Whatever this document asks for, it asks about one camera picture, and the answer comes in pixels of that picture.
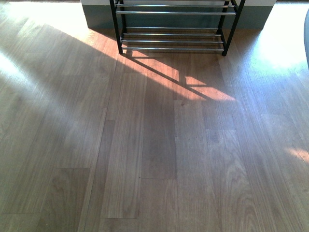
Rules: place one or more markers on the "black metal shoe rack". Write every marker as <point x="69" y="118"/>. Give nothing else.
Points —
<point x="200" y="26"/>

